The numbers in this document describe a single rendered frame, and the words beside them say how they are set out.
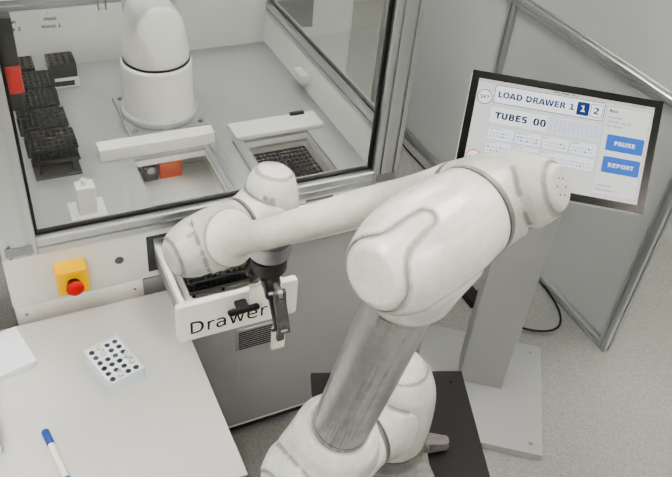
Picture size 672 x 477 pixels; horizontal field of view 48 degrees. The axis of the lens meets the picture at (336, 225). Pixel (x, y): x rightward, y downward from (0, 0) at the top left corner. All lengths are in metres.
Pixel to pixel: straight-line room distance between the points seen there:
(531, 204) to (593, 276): 2.14
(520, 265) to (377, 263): 1.58
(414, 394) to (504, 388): 1.42
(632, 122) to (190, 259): 1.33
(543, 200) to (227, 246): 0.57
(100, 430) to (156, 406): 0.13
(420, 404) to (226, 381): 1.03
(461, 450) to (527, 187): 0.84
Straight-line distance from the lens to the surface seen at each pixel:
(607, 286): 3.07
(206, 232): 1.32
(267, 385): 2.46
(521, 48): 3.24
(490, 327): 2.62
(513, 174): 1.00
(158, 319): 1.92
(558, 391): 2.96
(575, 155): 2.17
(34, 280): 1.91
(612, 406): 3.00
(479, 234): 0.92
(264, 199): 1.41
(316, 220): 1.22
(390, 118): 1.97
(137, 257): 1.93
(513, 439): 2.72
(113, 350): 1.83
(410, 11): 1.85
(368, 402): 1.17
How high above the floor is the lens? 2.13
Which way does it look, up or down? 38 degrees down
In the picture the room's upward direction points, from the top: 6 degrees clockwise
